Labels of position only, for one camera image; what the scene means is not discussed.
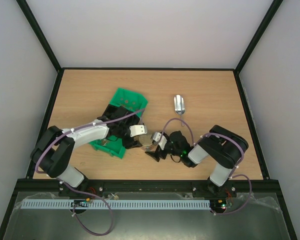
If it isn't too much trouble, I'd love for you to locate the clear glass jar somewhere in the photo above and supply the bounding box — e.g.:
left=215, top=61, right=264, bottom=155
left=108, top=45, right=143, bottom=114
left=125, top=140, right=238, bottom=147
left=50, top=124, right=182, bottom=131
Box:
left=141, top=144, right=156, bottom=152

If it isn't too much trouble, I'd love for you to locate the gold jar lid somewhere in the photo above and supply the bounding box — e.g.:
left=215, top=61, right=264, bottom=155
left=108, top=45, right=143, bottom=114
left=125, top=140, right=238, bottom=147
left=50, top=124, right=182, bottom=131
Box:
left=138, top=134, right=153, bottom=146

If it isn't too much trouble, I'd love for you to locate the green black bin set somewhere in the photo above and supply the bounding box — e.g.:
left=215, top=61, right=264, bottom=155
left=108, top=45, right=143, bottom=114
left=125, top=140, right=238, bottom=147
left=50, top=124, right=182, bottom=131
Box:
left=89, top=88, right=148, bottom=159

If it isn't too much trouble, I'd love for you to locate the silver metal scoop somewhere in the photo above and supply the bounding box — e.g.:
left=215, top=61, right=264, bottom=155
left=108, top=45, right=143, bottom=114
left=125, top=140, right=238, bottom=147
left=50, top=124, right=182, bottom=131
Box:
left=173, top=94, right=186, bottom=127

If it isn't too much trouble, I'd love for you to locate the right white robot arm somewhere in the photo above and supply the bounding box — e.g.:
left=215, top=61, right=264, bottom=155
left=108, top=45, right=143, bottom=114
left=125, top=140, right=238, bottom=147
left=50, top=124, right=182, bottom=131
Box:
left=145, top=125, right=249, bottom=196

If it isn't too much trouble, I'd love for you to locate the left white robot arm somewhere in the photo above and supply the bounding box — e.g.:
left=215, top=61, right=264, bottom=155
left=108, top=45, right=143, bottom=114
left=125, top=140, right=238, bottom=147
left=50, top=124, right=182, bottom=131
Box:
left=30, top=105, right=146, bottom=188

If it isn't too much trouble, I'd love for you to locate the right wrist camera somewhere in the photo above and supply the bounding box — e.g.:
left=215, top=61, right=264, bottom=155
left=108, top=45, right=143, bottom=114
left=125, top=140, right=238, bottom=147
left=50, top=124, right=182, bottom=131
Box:
left=151, top=132, right=168, bottom=150

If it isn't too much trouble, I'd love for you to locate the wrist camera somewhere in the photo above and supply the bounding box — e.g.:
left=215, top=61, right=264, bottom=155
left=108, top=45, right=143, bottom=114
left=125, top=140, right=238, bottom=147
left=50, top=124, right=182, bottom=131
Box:
left=129, top=124, right=148, bottom=138
left=151, top=132, right=168, bottom=150

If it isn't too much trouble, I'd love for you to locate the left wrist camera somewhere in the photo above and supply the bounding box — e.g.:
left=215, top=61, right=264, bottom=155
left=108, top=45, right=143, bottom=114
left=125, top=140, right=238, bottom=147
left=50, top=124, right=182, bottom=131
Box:
left=129, top=124, right=148, bottom=138

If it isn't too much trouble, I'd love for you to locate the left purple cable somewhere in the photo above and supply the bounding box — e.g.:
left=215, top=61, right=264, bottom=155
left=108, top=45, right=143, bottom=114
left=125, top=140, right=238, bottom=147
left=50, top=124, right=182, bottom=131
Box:
left=34, top=107, right=147, bottom=236

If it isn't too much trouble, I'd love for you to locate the light blue cable duct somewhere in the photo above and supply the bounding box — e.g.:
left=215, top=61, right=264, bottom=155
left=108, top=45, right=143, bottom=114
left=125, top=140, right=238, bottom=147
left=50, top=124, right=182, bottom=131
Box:
left=20, top=199, right=210, bottom=210

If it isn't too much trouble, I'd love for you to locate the black cage frame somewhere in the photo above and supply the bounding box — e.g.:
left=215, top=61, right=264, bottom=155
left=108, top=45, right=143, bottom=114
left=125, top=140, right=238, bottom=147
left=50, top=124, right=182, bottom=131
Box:
left=0, top=0, right=297, bottom=240

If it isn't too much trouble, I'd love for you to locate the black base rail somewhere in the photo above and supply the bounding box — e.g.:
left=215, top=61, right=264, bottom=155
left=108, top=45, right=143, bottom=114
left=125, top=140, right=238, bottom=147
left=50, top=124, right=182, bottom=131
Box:
left=13, top=178, right=282, bottom=199

